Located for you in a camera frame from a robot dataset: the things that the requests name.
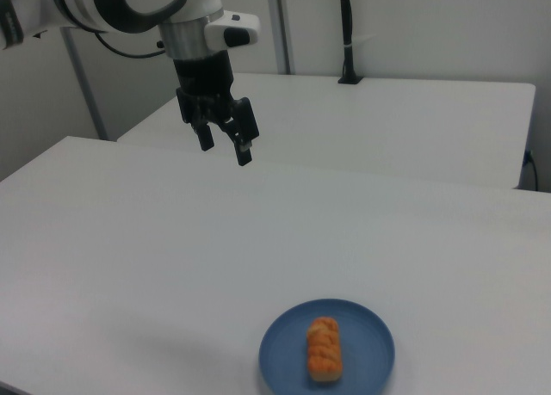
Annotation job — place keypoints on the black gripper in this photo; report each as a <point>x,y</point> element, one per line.
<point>202,81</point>

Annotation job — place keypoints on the orange glazed bread loaf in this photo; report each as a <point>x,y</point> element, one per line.
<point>323,347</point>

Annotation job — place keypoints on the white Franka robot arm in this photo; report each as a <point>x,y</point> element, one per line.
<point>86,8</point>

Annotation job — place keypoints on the blue round plate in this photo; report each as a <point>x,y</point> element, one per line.
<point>370,347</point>

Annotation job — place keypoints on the grey partition frame post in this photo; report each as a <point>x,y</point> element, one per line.
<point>84,85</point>
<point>284,25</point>

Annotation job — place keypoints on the black camera pole with clamp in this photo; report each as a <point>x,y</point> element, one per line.
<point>348,29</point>

